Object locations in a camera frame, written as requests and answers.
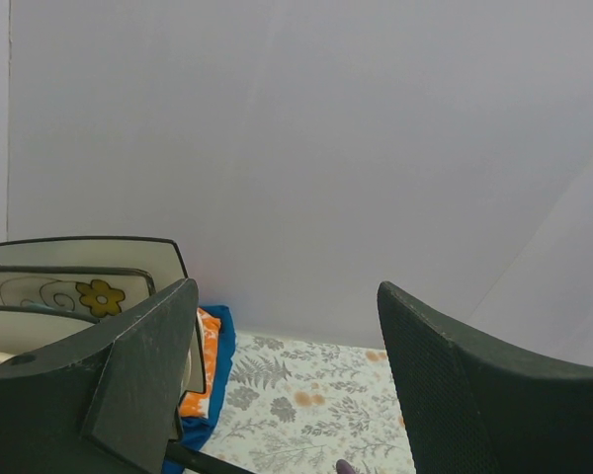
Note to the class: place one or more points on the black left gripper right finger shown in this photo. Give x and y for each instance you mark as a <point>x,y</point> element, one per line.
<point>472,403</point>

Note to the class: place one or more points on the floral table mat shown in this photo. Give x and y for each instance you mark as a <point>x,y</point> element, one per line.
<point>298,407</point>

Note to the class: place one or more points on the square plate yellow flower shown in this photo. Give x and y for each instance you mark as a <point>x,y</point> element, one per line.
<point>93,292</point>

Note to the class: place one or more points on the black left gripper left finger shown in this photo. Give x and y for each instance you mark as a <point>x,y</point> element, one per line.
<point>103,400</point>

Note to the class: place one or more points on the black wire dish rack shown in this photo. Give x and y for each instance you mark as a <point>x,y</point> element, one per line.
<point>200,462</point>

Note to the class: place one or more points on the blue and orange cloth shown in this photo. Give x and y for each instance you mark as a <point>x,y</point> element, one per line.
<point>200,412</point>

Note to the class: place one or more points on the rear white square plate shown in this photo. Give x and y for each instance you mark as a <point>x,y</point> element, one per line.
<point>159,257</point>

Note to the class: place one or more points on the cream round plate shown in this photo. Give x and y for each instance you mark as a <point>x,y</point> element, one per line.
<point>194,378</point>

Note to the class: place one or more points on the white square black-rimmed plate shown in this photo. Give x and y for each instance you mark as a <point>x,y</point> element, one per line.
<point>25,329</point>

